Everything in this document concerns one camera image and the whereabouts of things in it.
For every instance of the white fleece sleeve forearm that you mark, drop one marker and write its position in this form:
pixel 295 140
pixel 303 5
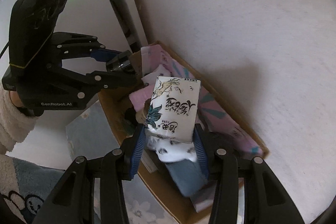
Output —
pixel 16 123

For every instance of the small black cylinder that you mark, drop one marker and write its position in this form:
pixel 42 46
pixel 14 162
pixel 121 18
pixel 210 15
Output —
pixel 119 62

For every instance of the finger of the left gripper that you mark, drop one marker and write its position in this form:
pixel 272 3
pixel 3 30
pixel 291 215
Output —
pixel 68 45
pixel 113 80

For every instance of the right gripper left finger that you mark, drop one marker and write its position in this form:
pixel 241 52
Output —
pixel 71 200

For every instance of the white tissue pack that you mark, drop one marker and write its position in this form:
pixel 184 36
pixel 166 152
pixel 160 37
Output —
pixel 173 108

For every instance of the grey blue fuzzy sock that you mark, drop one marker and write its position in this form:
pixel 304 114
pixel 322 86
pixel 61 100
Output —
pixel 187 176

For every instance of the pink fuzzy sock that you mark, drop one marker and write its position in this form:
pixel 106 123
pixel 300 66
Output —
pixel 139 97

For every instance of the white spotted sock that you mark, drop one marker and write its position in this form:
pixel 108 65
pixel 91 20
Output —
pixel 169 150

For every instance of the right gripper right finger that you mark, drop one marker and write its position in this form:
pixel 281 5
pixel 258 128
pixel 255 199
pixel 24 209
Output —
pixel 265 199

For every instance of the cardboard box pink lining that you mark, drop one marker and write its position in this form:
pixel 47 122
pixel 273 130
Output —
pixel 216 114

